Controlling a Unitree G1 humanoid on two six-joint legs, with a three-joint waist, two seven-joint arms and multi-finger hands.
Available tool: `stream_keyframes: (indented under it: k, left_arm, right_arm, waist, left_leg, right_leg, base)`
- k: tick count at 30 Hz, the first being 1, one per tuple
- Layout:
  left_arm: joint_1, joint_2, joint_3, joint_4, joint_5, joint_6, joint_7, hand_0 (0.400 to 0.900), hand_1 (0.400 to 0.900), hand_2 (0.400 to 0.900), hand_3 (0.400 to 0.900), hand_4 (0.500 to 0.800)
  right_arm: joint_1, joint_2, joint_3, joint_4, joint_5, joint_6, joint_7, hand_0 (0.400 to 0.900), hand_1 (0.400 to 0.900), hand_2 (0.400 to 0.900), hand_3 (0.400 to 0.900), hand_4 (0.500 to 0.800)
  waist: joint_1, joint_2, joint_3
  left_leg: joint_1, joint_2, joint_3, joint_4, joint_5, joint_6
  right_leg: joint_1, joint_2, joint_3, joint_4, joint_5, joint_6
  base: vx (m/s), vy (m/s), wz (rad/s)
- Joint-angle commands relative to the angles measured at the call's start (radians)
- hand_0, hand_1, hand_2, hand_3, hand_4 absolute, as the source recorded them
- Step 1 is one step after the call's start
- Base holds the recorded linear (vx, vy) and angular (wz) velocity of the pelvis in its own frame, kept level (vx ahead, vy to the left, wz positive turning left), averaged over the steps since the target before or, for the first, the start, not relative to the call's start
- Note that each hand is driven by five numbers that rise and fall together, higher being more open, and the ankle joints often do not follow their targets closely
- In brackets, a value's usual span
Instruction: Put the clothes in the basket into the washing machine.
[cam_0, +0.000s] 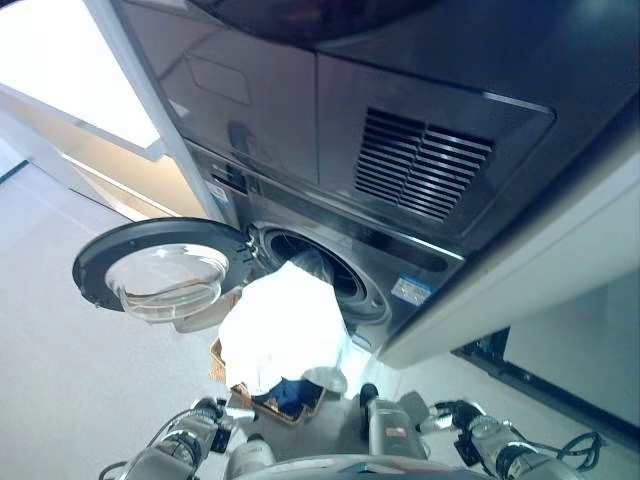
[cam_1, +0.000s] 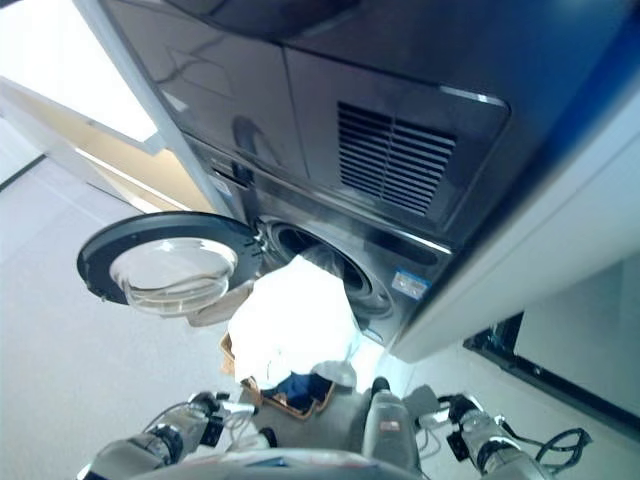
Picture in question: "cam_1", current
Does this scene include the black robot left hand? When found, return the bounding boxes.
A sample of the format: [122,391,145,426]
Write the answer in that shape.
[188,391,259,425]

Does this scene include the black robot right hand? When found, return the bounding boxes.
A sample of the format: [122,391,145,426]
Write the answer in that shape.
[412,393,481,428]

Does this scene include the navy blue garment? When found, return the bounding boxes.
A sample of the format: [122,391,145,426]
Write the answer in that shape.
[272,372,332,409]

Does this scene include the white garment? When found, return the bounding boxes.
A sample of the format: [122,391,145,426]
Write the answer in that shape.
[227,252,362,387]

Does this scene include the wicker basket with beige liner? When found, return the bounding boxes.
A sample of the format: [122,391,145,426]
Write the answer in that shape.
[187,279,337,421]

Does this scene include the silver robot right leg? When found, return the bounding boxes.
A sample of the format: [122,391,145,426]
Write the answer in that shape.
[362,377,422,466]

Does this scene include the blue square washer sticker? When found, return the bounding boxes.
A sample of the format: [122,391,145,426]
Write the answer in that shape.
[392,268,433,301]

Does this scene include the wide white cabinet panel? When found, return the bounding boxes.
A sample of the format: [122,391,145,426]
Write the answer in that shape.
[394,134,640,365]

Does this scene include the round glass washer door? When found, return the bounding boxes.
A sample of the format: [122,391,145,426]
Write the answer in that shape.
[76,211,265,319]

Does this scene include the white desk shelf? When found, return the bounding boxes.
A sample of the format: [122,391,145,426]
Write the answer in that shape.
[0,74,206,216]

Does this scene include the grey stacked dryer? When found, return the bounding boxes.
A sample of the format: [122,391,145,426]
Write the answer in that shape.
[97,0,640,246]

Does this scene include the black metal frame stand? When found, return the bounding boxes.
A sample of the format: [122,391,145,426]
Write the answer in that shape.
[462,312,640,434]

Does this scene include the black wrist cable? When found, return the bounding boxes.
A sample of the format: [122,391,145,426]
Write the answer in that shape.
[519,427,594,474]

